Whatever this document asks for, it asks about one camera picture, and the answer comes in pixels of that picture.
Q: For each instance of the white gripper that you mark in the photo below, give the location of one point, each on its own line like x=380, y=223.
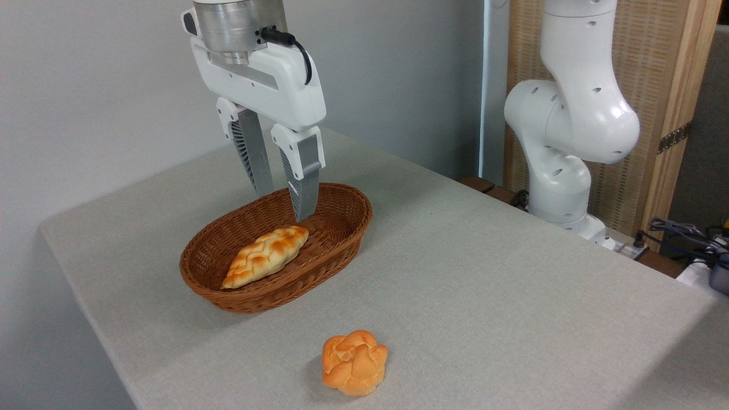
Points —
x=267, y=85

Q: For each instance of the round knotted bread roll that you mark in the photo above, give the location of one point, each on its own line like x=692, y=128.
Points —
x=353, y=364

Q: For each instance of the brown wicker oval basket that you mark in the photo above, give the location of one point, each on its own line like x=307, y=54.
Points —
x=336, y=228

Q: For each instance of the long braided bread loaf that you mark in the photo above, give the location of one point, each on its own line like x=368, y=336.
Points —
x=265, y=256

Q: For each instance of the brown wooden base boards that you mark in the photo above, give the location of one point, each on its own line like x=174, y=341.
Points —
x=484, y=187

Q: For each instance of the metal screen hinge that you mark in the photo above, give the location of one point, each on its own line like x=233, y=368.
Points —
x=675, y=138

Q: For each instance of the white vertical post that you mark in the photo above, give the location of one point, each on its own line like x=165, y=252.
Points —
x=492, y=85

